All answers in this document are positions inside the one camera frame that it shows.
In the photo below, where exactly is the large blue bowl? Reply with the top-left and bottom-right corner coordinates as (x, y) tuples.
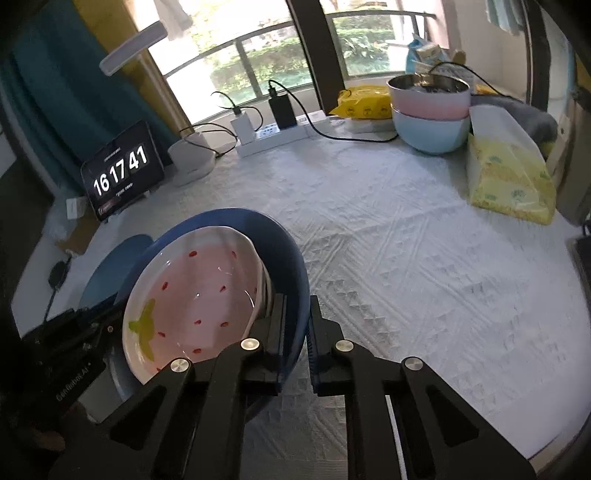
(115, 208), (311, 421)

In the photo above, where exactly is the yellow tissue pack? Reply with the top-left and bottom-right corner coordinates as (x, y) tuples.
(465, 105), (557, 226)

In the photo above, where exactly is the black round puck with cable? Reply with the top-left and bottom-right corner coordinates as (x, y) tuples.
(44, 260), (71, 324)

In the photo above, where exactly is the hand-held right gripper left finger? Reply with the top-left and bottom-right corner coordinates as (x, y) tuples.
(48, 293), (288, 480)

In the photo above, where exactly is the white basket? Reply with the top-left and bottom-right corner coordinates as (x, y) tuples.
(416, 62), (476, 88)

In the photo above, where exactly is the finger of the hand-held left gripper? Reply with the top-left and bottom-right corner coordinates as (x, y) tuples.
(76, 298), (126, 342)

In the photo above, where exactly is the white power strip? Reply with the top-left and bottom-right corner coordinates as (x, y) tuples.
(236, 110), (326, 158)

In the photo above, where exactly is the black charger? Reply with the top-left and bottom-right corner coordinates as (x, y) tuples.
(269, 92), (297, 130)

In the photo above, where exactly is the large blue plate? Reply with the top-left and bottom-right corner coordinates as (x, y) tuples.
(78, 234), (155, 407)

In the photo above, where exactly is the grey cloth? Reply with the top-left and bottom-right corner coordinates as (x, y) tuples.
(471, 95), (559, 158)

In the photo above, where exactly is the black cable of white charger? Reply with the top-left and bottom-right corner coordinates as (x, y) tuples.
(179, 91), (243, 158)

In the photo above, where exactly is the yellow packet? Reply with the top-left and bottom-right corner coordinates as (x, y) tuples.
(329, 85), (393, 121)

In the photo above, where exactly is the pink steel-lined bowl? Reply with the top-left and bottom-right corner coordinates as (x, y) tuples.
(387, 75), (472, 121)

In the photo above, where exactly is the white strawberry print bowl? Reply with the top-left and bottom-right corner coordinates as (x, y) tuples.
(122, 226), (265, 386)

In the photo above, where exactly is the blue bag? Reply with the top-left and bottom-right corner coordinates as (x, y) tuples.
(406, 34), (451, 75)

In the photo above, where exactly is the white desk lamp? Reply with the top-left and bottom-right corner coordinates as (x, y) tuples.
(99, 21), (216, 186)

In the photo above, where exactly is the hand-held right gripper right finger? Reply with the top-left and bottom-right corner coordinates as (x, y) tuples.
(307, 295), (539, 480)

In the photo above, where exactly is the black cable over basket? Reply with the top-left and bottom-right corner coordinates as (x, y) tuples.
(418, 62), (504, 97)

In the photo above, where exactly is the black balcony railing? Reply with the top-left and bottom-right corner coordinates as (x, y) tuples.
(161, 11), (437, 93)

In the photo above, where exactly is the black tablet showing clock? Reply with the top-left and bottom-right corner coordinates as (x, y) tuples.
(81, 121), (165, 221)

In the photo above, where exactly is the cardboard box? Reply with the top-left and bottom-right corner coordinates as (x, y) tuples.
(55, 215), (100, 254)

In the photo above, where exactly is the white charger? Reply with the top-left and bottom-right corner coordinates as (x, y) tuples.
(231, 115), (254, 145)

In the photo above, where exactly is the cream bowl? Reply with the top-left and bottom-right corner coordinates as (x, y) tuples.
(249, 237), (278, 324)

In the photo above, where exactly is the hanging light blue cloth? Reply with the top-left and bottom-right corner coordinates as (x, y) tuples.
(485, 0), (529, 35)

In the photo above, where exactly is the yellow curtain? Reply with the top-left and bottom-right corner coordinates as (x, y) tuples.
(74, 0), (185, 139)

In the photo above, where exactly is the light blue bowl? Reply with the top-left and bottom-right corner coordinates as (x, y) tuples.
(392, 104), (471, 155)

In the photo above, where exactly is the teal curtain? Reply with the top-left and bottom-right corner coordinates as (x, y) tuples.
(0, 0), (178, 195)

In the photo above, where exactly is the hanging grey garment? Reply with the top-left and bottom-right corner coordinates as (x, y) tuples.
(154, 0), (195, 42)

